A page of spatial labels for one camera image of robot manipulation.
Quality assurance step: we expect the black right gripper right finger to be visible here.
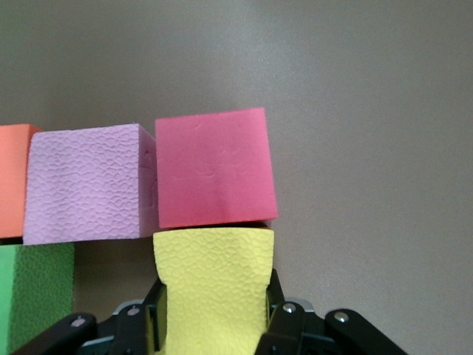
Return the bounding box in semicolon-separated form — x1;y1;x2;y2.
258;269;400;355

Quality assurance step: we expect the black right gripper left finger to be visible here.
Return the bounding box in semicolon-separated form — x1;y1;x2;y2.
14;279;170;355

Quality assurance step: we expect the yellow foam cube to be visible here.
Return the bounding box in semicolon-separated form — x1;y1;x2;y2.
152;227;276;355

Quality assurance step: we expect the green foam cube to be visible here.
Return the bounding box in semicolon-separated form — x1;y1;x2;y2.
0;243;76;355

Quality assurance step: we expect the pink foam cube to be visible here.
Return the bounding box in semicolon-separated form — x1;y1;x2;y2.
22;124;160;246

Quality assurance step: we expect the red foam cube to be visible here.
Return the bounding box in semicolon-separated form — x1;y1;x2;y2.
154;106;279;229

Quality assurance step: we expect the orange foam cube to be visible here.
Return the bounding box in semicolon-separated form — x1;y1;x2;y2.
0;124;44;240

